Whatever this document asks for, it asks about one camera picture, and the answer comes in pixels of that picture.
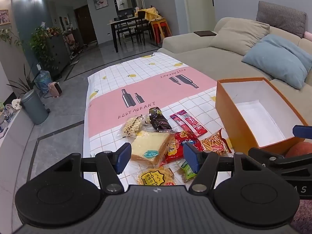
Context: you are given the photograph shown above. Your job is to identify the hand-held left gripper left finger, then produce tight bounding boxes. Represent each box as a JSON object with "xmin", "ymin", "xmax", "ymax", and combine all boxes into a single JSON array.
[{"xmin": 52, "ymin": 142, "xmax": 133, "ymax": 193}]

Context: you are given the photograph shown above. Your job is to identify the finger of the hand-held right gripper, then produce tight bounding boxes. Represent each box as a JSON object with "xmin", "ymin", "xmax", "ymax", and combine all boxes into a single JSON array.
[
  {"xmin": 248, "ymin": 147, "xmax": 286, "ymax": 167},
  {"xmin": 292, "ymin": 125, "xmax": 312, "ymax": 138}
]

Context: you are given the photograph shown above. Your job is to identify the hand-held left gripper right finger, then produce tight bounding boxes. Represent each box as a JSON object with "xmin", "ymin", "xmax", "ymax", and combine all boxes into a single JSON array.
[{"xmin": 183, "ymin": 142, "xmax": 266, "ymax": 193}]

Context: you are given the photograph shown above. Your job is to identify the green snack packet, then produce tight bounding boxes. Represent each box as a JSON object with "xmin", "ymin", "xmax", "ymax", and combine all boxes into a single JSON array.
[{"xmin": 177, "ymin": 160, "xmax": 199, "ymax": 183}]

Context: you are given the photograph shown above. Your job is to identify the red snack packet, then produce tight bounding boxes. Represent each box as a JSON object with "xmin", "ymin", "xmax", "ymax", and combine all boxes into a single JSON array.
[{"xmin": 164, "ymin": 130, "xmax": 204, "ymax": 165}]

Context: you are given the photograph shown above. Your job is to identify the sliced bread sandwich packet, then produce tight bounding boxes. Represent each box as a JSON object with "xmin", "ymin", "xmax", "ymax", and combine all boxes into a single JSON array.
[{"xmin": 130, "ymin": 130, "xmax": 176, "ymax": 168}]

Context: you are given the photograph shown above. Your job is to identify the orange stick snack packet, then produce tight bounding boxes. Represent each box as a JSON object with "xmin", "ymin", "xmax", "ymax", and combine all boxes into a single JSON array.
[{"xmin": 200, "ymin": 128, "xmax": 233, "ymax": 156}]

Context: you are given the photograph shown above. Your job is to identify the clear popcorn bag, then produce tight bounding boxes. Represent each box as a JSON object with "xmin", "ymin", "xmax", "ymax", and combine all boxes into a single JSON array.
[{"xmin": 117, "ymin": 116, "xmax": 150, "ymax": 138}]

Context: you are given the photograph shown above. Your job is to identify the red sausage packet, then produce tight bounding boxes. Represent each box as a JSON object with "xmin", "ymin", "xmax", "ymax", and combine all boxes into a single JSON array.
[{"xmin": 170, "ymin": 110, "xmax": 208, "ymax": 138}]

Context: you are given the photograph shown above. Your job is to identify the yellow waffle cookie packet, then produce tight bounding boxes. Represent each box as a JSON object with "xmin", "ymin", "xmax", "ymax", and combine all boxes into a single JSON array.
[{"xmin": 133, "ymin": 166, "xmax": 177, "ymax": 186}]

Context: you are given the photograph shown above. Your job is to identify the orange cardboard box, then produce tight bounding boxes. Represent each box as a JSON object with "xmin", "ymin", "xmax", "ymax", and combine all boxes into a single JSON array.
[{"xmin": 215, "ymin": 77, "xmax": 309, "ymax": 155}]

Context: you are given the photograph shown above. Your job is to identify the dark brown snack packet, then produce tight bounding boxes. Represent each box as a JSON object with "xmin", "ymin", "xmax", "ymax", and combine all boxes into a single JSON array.
[{"xmin": 148, "ymin": 106, "xmax": 172, "ymax": 131}]

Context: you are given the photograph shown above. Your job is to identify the reddish round object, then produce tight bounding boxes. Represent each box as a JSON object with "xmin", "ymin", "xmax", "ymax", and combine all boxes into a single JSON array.
[{"xmin": 285, "ymin": 141, "xmax": 312, "ymax": 159}]

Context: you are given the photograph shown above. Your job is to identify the light blue cushion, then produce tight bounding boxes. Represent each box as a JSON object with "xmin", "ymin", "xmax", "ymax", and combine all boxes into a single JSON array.
[{"xmin": 242, "ymin": 34, "xmax": 312, "ymax": 90}]

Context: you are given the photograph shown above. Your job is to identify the pink and white printed tablecloth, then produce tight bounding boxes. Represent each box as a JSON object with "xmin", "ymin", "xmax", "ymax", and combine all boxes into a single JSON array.
[{"xmin": 82, "ymin": 52, "xmax": 244, "ymax": 193}]

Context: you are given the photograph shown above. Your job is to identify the pink space heater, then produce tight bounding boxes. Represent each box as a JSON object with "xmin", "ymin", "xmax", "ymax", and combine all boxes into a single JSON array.
[{"xmin": 48, "ymin": 82, "xmax": 63, "ymax": 98}]

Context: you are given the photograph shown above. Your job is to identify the grey trash bin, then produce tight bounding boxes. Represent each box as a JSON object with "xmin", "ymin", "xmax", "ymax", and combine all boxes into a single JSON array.
[{"xmin": 21, "ymin": 89, "xmax": 49, "ymax": 125}]

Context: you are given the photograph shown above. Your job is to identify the beige sofa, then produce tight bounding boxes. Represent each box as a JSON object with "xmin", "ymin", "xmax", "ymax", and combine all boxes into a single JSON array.
[{"xmin": 157, "ymin": 17, "xmax": 312, "ymax": 133}]

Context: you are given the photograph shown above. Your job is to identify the white low cabinet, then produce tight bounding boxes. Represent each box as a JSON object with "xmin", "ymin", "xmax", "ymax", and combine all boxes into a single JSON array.
[{"xmin": 0, "ymin": 104, "xmax": 35, "ymax": 176}]

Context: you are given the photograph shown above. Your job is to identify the blue water jug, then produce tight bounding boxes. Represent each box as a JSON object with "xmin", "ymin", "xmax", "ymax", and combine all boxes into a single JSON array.
[{"xmin": 34, "ymin": 70, "xmax": 53, "ymax": 93}]

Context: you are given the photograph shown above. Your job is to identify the beige cushion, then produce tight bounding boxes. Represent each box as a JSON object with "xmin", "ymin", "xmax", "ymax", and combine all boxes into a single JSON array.
[{"xmin": 210, "ymin": 18, "xmax": 270, "ymax": 56}]

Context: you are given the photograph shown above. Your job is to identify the grey cushion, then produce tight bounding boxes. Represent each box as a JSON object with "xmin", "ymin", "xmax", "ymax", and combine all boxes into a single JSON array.
[{"xmin": 256, "ymin": 1, "xmax": 307, "ymax": 38}]

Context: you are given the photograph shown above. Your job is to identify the dark grey drawer cabinet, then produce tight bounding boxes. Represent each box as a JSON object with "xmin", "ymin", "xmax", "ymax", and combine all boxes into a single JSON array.
[{"xmin": 46, "ymin": 33, "xmax": 71, "ymax": 76}]

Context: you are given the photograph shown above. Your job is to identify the small toys and figures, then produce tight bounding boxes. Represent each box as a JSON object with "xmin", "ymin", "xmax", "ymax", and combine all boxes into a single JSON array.
[{"xmin": 0, "ymin": 97, "xmax": 23, "ymax": 137}]

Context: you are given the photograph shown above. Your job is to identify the spiky snake plant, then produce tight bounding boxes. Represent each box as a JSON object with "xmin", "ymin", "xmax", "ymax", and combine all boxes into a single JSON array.
[{"xmin": 7, "ymin": 63, "xmax": 37, "ymax": 96}]

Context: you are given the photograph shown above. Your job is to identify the black dining chair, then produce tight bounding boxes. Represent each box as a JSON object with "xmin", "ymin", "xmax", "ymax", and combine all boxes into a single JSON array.
[
  {"xmin": 114, "ymin": 17, "xmax": 137, "ymax": 46},
  {"xmin": 134, "ymin": 10, "xmax": 153, "ymax": 46}
]

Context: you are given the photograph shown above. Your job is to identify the dark tray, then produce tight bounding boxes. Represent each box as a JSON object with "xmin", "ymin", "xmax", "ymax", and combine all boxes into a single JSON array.
[{"xmin": 193, "ymin": 30, "xmax": 217, "ymax": 37}]

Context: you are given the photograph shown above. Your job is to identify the shelf with plush toys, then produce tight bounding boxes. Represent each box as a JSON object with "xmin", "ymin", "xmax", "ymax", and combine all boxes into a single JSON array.
[{"xmin": 62, "ymin": 28, "xmax": 85, "ymax": 54}]

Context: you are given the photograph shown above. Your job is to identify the red plastic stool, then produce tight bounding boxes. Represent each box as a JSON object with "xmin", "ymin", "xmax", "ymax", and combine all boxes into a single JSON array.
[{"xmin": 150, "ymin": 20, "xmax": 172, "ymax": 43}]

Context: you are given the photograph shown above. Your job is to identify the dark dining table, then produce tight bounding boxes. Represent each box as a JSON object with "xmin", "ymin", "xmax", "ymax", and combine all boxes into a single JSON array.
[{"xmin": 108, "ymin": 17, "xmax": 152, "ymax": 53}]

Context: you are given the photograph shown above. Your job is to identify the dark wooden door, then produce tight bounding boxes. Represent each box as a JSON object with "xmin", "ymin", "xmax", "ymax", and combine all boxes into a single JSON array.
[{"xmin": 74, "ymin": 5, "xmax": 98, "ymax": 46}]

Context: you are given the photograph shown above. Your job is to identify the leafy green potted plant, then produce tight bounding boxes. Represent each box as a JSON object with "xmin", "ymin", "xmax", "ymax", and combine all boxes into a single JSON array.
[{"xmin": 29, "ymin": 22, "xmax": 61, "ymax": 72}]

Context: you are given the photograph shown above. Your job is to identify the yellow cloth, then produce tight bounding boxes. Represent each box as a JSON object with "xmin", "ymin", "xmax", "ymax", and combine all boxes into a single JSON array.
[{"xmin": 144, "ymin": 8, "xmax": 163, "ymax": 21}]

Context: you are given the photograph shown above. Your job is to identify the hanging vine plant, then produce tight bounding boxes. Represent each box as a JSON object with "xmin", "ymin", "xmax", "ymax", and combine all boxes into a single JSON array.
[{"xmin": 0, "ymin": 27, "xmax": 23, "ymax": 47}]

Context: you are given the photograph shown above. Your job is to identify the pink framed wall picture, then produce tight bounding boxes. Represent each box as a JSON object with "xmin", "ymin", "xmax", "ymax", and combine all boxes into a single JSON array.
[{"xmin": 0, "ymin": 10, "xmax": 12, "ymax": 25}]

